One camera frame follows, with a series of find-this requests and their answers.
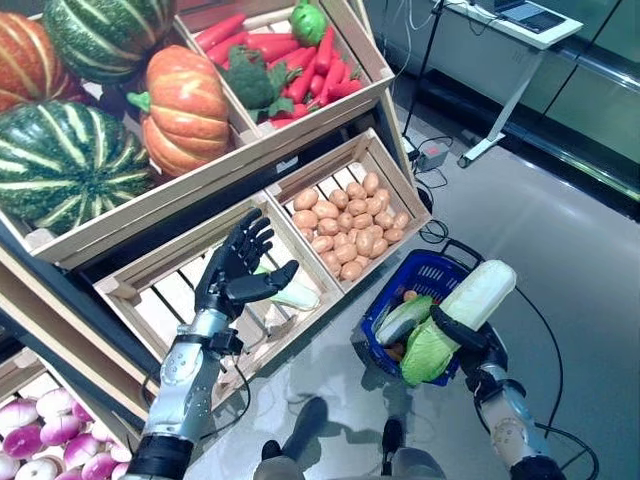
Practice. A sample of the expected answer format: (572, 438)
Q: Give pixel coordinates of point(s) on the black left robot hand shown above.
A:
(230, 270)

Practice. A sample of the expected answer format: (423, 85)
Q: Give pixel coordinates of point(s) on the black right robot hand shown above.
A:
(475, 350)

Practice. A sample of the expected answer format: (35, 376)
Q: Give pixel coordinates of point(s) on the large napa cabbage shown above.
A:
(480, 295)

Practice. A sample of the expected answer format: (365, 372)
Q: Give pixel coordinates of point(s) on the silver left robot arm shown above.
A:
(185, 390)

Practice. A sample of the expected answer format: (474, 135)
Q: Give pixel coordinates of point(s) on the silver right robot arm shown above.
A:
(510, 425)

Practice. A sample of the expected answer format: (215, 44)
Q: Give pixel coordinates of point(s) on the blue plastic shopping basket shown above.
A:
(430, 272)

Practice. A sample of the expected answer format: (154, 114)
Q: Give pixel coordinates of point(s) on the wooden slatted cabbage crate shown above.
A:
(165, 255)

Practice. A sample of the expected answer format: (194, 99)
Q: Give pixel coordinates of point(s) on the yellow orange vegetable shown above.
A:
(395, 351)

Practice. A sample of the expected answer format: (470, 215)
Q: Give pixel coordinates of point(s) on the brown potato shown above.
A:
(305, 199)
(401, 220)
(331, 261)
(322, 243)
(365, 241)
(370, 184)
(351, 270)
(346, 253)
(379, 248)

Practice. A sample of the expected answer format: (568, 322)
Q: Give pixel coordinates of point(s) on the wooden pumpkin crate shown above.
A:
(150, 200)

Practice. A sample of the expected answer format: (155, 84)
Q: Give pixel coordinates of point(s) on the silver right robot leg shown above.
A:
(395, 440)

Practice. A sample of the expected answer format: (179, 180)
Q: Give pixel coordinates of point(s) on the silver robot leg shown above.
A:
(305, 425)
(395, 440)

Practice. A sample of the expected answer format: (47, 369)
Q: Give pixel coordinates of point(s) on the orange pumpkin green stem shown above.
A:
(185, 110)

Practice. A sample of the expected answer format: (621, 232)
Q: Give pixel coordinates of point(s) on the silver left robot leg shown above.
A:
(305, 425)

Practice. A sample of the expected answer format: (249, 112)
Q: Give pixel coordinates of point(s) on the wooden vegetable display stand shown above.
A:
(60, 310)

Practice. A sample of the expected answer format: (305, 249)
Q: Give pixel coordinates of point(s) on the green broccoli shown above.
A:
(250, 80)

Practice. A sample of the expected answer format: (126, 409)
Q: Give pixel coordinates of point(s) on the wooden potato crate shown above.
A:
(395, 170)

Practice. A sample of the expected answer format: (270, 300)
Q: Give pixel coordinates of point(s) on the large green striped pumpkin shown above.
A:
(65, 165)

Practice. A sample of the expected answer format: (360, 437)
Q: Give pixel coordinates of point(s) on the grey box red button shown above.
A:
(434, 156)

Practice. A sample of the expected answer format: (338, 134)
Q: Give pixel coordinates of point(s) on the red carrot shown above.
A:
(342, 89)
(220, 31)
(272, 46)
(302, 80)
(226, 47)
(325, 50)

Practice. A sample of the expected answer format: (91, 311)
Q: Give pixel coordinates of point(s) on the purple white onion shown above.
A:
(17, 412)
(55, 402)
(40, 470)
(22, 441)
(82, 450)
(60, 431)

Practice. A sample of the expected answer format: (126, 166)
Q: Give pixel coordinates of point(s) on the wooden carrot crate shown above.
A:
(365, 50)

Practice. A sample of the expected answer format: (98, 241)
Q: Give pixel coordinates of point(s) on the light green bell pepper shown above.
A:
(309, 22)

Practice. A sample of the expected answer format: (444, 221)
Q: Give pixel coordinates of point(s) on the black tripod pole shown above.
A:
(421, 75)

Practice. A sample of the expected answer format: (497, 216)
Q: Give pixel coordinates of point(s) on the orange yellow-striped pumpkin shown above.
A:
(30, 60)

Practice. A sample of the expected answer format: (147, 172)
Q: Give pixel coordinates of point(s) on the white desk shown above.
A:
(475, 55)

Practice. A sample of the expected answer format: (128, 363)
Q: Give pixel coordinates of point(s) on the grey open laptop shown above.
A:
(535, 15)

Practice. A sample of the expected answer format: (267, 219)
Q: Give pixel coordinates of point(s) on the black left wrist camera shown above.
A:
(225, 341)

